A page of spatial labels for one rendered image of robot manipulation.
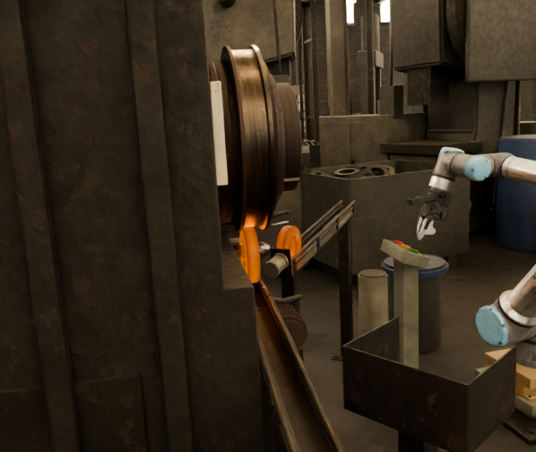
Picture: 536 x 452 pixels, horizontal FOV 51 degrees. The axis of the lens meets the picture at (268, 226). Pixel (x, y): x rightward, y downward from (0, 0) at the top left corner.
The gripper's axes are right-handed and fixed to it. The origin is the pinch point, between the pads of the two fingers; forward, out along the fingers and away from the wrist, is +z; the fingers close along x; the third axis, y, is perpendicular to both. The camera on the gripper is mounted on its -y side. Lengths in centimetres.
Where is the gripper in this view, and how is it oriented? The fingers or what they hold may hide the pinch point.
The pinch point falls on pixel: (418, 236)
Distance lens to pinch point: 234.2
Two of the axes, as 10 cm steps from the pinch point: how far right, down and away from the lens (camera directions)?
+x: -1.7, -1.9, 9.7
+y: 9.4, 2.5, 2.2
